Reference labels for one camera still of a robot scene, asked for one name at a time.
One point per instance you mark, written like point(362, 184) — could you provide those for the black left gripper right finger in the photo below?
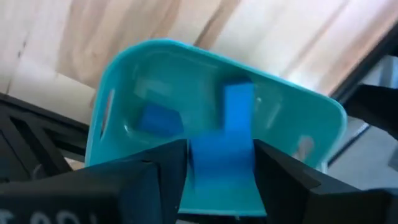
point(311, 199)

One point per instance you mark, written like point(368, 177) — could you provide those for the teal plastic bin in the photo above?
point(186, 74)

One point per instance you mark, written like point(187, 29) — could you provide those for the blue triangle block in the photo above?
point(160, 119)

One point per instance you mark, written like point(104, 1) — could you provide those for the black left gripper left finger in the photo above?
point(93, 193)

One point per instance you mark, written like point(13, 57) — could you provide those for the blue half-cylinder block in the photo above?
point(222, 161)

